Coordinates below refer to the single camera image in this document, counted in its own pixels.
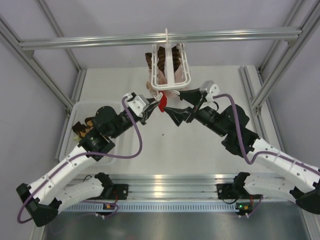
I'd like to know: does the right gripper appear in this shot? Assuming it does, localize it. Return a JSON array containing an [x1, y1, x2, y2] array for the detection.
[[163, 87, 229, 138]]

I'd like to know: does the red sock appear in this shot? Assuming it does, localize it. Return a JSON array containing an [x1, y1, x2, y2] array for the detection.
[[158, 91, 168, 113]]

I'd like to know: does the white plastic sock hanger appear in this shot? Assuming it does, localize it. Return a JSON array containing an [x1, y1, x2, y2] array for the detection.
[[151, 28, 191, 84]]

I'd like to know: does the brown checkered sock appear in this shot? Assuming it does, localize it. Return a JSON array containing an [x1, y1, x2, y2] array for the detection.
[[71, 117, 93, 140], [156, 46, 182, 73]]

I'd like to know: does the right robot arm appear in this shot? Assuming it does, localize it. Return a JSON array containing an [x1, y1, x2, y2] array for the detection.
[[164, 88, 320, 215]]

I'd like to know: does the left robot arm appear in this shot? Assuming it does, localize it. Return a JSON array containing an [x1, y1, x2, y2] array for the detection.
[[16, 92, 160, 227]]

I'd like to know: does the cream patterned sock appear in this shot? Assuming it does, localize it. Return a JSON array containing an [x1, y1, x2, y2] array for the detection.
[[145, 81, 159, 98]]

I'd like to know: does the pink sock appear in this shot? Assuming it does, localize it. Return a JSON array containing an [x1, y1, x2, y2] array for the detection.
[[147, 64, 190, 100]]

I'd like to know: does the brown striped sock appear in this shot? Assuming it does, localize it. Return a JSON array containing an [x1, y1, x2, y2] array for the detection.
[[145, 52, 153, 70]]

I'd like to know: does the brown checkered hanging sock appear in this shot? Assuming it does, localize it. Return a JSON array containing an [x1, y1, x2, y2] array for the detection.
[[156, 46, 182, 73]]

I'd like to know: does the white plastic bin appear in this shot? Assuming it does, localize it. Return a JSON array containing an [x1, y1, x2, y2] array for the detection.
[[59, 101, 133, 161]]

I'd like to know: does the aluminium crossbar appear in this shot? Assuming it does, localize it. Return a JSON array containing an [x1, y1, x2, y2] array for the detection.
[[18, 27, 302, 51]]

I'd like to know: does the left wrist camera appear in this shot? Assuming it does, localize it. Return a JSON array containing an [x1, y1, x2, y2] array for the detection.
[[123, 92, 150, 118]]

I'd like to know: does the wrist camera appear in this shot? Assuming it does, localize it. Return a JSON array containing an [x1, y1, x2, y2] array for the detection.
[[199, 80, 220, 103], [123, 92, 150, 118]]

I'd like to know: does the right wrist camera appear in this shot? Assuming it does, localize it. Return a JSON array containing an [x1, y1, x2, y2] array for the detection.
[[199, 80, 220, 103]]

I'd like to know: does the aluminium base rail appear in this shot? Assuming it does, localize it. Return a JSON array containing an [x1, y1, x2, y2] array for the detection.
[[42, 173, 288, 201]]

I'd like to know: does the perforated cable duct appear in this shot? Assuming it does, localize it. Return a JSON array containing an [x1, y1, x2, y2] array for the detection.
[[65, 202, 253, 213]]

